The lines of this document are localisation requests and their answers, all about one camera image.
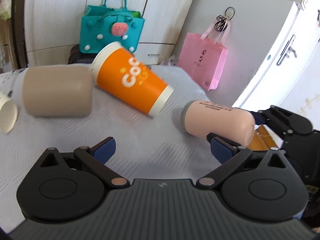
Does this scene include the pink tumbler cup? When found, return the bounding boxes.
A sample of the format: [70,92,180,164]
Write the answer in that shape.
[181,100,255,146]

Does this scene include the white green-print paper cup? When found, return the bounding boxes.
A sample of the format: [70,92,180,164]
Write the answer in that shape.
[0,93,18,134]

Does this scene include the beige plastic cup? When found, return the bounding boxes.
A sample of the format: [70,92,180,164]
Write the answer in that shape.
[22,64,93,118]

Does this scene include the orange paper cup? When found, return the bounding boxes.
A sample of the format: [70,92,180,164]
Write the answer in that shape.
[91,42,174,118]

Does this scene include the white door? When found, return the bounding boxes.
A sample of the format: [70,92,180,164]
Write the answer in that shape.
[234,0,319,112]

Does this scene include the pink paper shopping bag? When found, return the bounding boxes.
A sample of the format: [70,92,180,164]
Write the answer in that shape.
[177,20,231,91]

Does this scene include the white patterned tablecloth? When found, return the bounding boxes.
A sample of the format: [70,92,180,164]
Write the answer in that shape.
[1,66,219,232]

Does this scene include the black suitcase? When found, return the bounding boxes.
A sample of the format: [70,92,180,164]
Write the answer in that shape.
[68,44,97,64]

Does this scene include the teal felt tote bag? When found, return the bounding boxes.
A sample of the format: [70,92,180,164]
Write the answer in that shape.
[79,0,145,54]

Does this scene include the white wardrobe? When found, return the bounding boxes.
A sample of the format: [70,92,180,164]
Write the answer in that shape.
[24,0,193,67]

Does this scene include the black clothes rack pole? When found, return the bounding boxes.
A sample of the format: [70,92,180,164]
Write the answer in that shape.
[11,0,28,69]

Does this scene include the silver door handle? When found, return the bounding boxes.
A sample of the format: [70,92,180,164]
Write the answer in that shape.
[276,34,297,66]

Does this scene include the black wall hook ring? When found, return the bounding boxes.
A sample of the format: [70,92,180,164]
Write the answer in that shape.
[224,6,235,21]

